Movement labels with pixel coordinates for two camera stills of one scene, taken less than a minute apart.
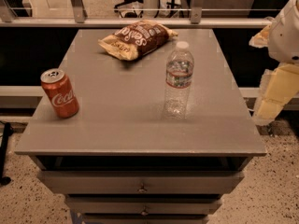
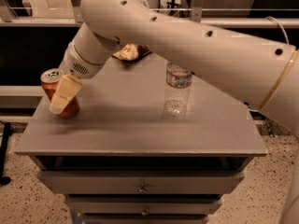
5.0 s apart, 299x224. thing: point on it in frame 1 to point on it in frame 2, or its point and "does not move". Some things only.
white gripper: x=286 y=39 to x=76 y=65
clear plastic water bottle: x=178 y=81 does not move
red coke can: x=60 y=93 does not move
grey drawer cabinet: x=120 y=161 does not move
